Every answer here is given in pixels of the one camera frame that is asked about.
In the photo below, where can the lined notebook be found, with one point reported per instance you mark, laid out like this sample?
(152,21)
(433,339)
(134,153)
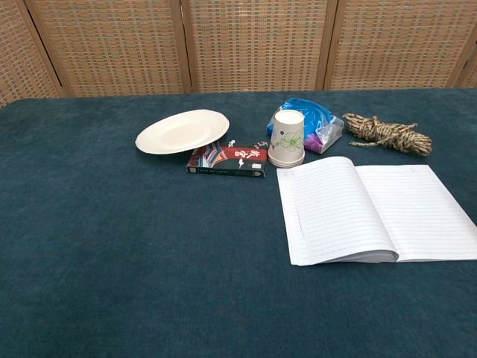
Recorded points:
(357,212)

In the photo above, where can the red and black box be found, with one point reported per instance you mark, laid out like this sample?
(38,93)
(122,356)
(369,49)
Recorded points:
(231,160)

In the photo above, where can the floral paper cup stack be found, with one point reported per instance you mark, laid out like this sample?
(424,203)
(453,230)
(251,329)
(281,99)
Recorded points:
(287,139)

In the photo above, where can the white paper plate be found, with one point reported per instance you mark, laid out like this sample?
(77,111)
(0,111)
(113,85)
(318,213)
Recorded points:
(179,132)

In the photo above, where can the blue plastic bag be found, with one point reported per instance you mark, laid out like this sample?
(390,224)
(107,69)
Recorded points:
(318,123)

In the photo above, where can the teal tablecloth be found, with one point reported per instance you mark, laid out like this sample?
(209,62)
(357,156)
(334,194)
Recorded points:
(149,242)

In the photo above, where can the woven folding screen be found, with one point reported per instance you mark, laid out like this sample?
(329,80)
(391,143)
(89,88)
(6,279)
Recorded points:
(238,44)

